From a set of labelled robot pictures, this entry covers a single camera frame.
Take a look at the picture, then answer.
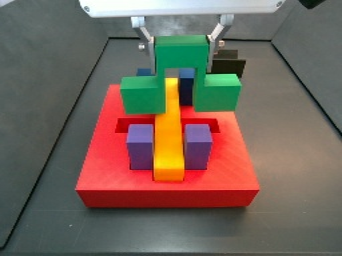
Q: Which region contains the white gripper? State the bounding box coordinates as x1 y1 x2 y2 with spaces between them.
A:
79 0 285 71

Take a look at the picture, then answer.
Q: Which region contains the green arch-shaped block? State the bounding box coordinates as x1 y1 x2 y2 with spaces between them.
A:
121 35 242 114

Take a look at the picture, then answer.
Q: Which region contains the red base board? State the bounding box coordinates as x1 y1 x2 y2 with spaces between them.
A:
77 85 260 208

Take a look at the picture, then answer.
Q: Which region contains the blue arch block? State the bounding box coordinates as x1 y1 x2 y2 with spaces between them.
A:
134 68 196 112

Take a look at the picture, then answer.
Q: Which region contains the purple arch block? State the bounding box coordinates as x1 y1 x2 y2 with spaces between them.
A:
126 124 213 170

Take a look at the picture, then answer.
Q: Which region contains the yellow long block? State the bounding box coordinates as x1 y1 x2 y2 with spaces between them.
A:
154 78 185 182

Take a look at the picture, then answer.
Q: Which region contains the black angled bracket stand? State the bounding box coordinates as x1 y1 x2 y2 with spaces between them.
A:
212 49 246 77

